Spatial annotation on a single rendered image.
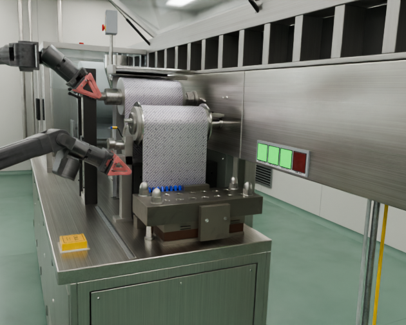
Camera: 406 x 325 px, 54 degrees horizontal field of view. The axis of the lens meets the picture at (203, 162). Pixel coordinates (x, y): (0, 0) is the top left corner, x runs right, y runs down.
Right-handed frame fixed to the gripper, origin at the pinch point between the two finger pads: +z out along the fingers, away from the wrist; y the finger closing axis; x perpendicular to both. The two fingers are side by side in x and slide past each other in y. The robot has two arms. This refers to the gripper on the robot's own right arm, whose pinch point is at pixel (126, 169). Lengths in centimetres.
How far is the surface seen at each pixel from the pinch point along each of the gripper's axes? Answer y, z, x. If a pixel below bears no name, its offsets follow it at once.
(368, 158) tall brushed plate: 64, 28, 30
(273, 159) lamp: 29.5, 29.9, 23.5
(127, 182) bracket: -7.6, 4.8, -4.6
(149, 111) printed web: -2.3, -1.2, 20.8
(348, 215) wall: -162, 283, 30
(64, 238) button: 10.6, -11.0, -24.7
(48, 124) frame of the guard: -102, -17, -5
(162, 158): 0.0, 9.4, 8.5
